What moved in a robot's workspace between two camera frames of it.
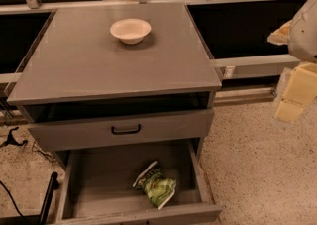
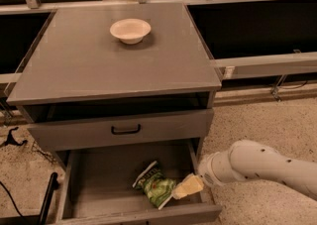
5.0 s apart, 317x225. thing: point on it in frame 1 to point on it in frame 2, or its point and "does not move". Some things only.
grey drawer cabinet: [117, 76] does not move
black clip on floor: [13, 141] does not move
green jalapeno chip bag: [158, 187] does not move
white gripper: [304, 37] to [205, 173]
